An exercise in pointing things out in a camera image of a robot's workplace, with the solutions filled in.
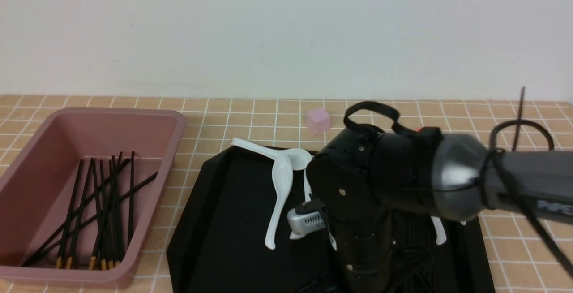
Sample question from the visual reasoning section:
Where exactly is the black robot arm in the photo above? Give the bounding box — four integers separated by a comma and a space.
306, 124, 572, 293

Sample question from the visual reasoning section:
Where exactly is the white spoon small centre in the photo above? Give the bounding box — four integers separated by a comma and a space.
303, 169, 312, 203

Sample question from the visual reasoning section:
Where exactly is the white spoon far right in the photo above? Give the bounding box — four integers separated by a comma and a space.
431, 216, 447, 246

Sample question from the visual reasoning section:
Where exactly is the black plastic tray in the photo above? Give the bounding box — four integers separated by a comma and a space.
167, 147, 495, 293

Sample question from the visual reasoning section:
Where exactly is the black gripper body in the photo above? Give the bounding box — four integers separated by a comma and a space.
307, 127, 435, 293

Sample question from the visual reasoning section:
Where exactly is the pink cube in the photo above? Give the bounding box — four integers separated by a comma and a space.
305, 108, 332, 134

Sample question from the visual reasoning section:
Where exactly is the black cable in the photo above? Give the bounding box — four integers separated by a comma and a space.
343, 86, 573, 280

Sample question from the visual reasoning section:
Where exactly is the white spoon top left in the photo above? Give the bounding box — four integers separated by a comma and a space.
231, 138, 312, 171

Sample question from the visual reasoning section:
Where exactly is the white spoon long handle down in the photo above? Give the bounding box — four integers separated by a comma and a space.
265, 155, 294, 250

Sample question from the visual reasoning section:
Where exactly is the pink plastic bin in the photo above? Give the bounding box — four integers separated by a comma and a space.
0, 107, 187, 290

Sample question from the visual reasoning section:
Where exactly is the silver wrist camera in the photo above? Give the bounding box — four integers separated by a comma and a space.
286, 199, 327, 240

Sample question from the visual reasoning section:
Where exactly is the black chopstick in bin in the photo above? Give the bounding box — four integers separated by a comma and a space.
65, 158, 94, 269
128, 151, 135, 246
34, 158, 132, 258
110, 155, 124, 267
99, 160, 115, 270
90, 158, 108, 271
55, 159, 84, 269
21, 171, 158, 267
88, 157, 123, 271

